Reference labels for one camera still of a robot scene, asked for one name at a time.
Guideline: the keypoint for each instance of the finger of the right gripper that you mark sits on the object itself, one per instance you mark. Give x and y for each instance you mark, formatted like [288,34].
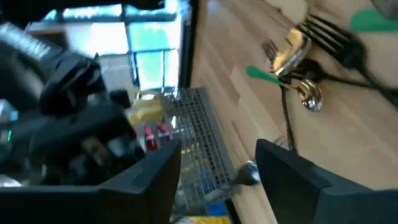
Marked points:
[120,99]

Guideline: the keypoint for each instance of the grey mesh cutlery basket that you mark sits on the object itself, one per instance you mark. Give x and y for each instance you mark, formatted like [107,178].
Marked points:
[199,130]

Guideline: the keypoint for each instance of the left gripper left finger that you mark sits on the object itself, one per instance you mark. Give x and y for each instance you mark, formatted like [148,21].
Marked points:
[93,205]

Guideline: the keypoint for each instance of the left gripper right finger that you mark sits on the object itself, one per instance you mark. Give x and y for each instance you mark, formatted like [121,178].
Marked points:
[311,202]

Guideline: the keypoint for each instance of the pile of gold cutlery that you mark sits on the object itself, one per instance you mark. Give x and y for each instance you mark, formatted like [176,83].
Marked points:
[188,46]

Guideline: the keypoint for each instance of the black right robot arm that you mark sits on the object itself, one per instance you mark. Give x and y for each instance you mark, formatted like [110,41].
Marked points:
[21,84]

